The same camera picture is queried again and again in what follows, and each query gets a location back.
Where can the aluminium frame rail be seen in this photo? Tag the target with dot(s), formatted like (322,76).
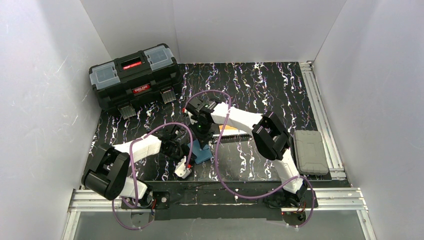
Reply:
(328,198)

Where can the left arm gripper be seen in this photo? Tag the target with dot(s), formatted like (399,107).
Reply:
(180,153)

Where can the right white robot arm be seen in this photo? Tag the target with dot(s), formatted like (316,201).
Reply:
(272,140)

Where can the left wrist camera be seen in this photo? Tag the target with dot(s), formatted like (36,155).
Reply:
(182,170)

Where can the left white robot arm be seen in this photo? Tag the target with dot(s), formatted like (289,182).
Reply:
(111,171)

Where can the grey flat case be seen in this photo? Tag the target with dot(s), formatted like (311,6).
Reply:
(310,153)

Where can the black red toolbox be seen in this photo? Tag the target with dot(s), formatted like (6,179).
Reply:
(123,85)

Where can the white plastic basket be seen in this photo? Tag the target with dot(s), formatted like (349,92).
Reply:
(233,135)

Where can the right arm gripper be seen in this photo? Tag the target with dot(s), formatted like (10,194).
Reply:
(202,140)

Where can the blue leather card holder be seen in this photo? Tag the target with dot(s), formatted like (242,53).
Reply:
(201,154)

